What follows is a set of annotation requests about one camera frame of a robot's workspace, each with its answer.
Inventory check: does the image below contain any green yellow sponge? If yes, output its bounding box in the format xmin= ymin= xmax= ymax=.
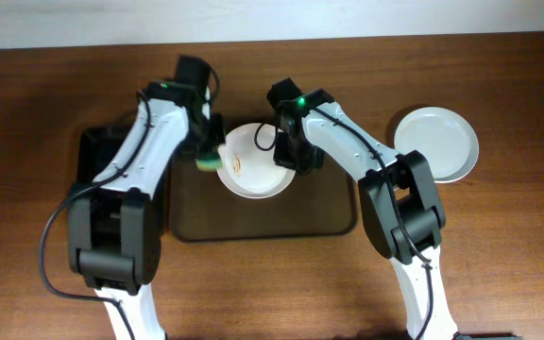
xmin=195 ymin=148 xmax=223 ymax=172

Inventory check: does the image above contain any white plate top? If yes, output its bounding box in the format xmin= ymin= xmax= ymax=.
xmin=217 ymin=123 xmax=296 ymax=199

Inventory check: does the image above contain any white plate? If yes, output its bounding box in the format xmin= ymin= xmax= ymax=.
xmin=430 ymin=142 xmax=480 ymax=183
xmin=217 ymin=123 xmax=296 ymax=199

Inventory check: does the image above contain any pale blue plate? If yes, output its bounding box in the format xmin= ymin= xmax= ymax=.
xmin=394 ymin=107 xmax=479 ymax=172

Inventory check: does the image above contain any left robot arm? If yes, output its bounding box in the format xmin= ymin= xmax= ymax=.
xmin=61 ymin=79 xmax=225 ymax=339

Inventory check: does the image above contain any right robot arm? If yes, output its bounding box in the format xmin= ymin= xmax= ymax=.
xmin=266 ymin=82 xmax=459 ymax=339

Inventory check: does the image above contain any brown plastic serving tray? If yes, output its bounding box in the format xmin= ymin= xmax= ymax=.
xmin=168 ymin=151 xmax=358 ymax=243

